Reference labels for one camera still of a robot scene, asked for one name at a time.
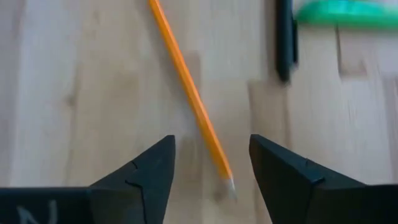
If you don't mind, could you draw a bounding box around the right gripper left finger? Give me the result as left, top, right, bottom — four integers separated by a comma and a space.
89, 134, 177, 224

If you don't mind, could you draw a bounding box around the green marker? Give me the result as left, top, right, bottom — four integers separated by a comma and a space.
294, 0, 398, 31

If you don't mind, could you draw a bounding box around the yellow pencil with red eraser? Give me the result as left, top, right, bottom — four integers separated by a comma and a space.
147, 0, 238, 200

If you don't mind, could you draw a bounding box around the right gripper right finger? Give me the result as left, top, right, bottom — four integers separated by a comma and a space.
248, 133, 368, 224

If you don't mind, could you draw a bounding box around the thin black pen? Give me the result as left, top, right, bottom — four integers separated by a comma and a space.
275, 0, 300, 84

